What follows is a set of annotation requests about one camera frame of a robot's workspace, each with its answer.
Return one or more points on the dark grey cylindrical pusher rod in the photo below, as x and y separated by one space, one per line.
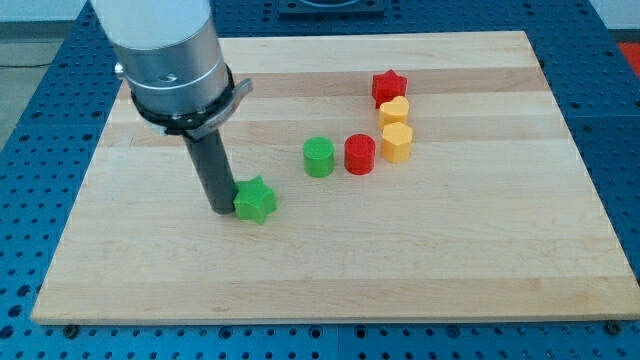
210 161

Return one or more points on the yellow hexagon block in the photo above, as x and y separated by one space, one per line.
397 141

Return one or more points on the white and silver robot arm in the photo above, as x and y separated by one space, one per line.
168 52

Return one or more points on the light wooden board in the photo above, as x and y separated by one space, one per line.
493 218

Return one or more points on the dark mounting plate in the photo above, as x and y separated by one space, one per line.
288 8

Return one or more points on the green star block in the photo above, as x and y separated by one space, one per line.
254 200

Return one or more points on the red cylinder block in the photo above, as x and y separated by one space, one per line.
359 154

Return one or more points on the green cylinder block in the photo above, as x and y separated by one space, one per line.
318 154

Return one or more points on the red star block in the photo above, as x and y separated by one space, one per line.
386 86

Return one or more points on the yellow heart block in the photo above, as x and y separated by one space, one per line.
395 110

